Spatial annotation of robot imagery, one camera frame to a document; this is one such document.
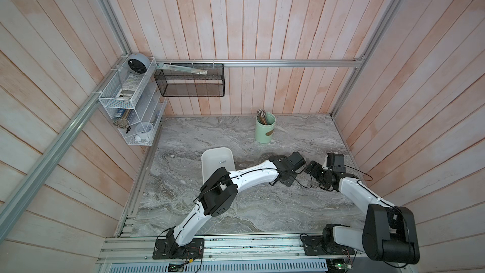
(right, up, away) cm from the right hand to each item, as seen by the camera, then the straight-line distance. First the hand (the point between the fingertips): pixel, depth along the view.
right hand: (311, 169), depth 92 cm
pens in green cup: (-24, +27, +6) cm, 37 cm away
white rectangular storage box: (-51, +4, +6) cm, 51 cm away
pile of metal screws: (-45, +3, +6) cm, 46 cm away
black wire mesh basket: (-74, +46, +13) cm, 88 cm away
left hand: (-15, -4, -4) cm, 16 cm away
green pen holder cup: (-22, +18, +9) cm, 30 cm away
